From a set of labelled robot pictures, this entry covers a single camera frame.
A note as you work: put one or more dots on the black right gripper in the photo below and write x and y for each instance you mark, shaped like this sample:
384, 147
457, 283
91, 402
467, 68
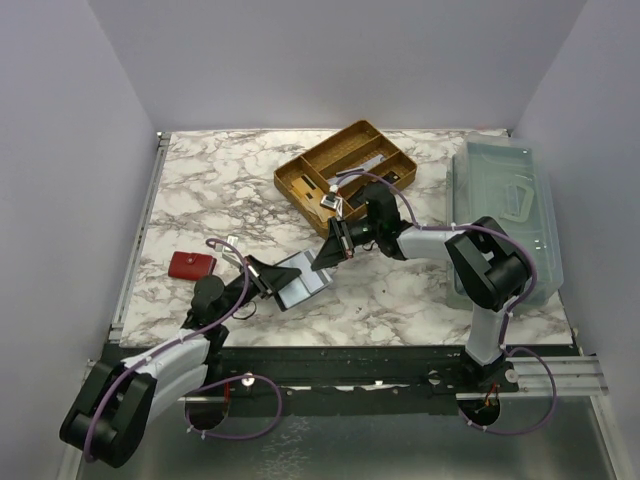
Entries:
341, 238

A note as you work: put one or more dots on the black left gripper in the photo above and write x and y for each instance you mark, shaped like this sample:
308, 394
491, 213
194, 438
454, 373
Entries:
258, 276

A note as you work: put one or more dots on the black leather card holder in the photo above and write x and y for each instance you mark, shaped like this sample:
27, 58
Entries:
307, 285

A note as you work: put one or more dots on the grey credit card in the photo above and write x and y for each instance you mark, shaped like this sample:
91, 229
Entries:
347, 173

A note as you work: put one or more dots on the red leather card holder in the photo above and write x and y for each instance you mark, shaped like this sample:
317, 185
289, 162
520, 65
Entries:
191, 266

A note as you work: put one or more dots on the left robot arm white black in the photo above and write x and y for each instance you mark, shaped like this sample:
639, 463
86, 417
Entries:
119, 398

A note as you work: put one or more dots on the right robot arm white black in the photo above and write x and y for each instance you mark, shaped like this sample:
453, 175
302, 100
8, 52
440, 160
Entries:
496, 272

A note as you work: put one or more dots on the yellow cards in tray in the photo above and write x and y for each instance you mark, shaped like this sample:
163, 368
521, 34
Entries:
310, 197

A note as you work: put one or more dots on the black cards in tray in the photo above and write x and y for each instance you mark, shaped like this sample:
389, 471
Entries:
357, 199

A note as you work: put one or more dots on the grey cards in tray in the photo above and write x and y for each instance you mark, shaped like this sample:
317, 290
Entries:
364, 167

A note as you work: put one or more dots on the brown woven organizer tray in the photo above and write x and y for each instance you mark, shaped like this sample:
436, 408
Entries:
349, 159

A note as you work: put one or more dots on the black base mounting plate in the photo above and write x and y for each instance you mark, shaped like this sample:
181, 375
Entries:
336, 381

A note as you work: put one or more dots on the clear plastic storage box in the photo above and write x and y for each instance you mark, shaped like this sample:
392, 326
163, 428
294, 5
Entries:
504, 178

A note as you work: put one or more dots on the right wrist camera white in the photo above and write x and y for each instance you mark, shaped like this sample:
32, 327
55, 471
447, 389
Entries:
333, 201

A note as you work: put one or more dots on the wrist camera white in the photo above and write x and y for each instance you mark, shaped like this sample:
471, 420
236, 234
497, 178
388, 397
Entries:
227, 251
333, 201

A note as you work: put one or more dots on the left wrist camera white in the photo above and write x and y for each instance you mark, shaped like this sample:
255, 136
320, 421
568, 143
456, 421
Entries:
227, 251

